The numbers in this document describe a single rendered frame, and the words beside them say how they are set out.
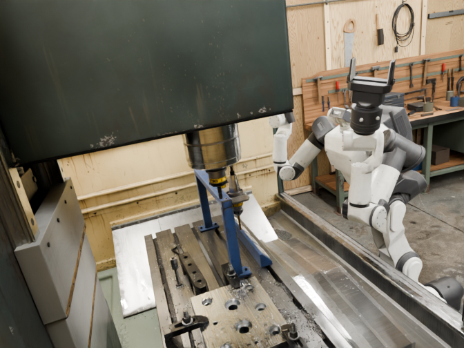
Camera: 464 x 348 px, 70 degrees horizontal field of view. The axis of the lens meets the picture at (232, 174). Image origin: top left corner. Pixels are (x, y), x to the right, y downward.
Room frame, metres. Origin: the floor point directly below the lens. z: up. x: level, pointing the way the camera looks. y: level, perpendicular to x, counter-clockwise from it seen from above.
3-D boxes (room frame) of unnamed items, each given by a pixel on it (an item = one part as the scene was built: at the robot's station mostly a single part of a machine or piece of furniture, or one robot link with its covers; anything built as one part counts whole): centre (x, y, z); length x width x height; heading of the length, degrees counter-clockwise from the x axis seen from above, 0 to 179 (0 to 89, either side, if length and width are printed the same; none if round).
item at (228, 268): (0.97, 0.05, 0.97); 0.13 x 0.03 x 0.15; 16
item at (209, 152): (0.92, 0.04, 1.49); 0.16 x 0.16 x 0.12
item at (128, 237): (1.55, 0.22, 0.75); 0.89 x 0.70 x 0.26; 106
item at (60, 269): (0.80, 0.47, 1.16); 0.48 x 0.05 x 0.51; 16
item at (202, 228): (1.52, 0.16, 1.05); 0.10 x 0.05 x 0.30; 106
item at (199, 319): (0.76, 0.19, 0.97); 0.13 x 0.03 x 0.15; 106
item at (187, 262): (1.09, 0.20, 0.93); 0.26 x 0.05 x 0.06; 21
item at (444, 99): (3.60, -2.06, 0.71); 2.21 x 0.95 x 1.43; 100
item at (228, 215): (1.10, 0.04, 1.05); 0.10 x 0.05 x 0.30; 106
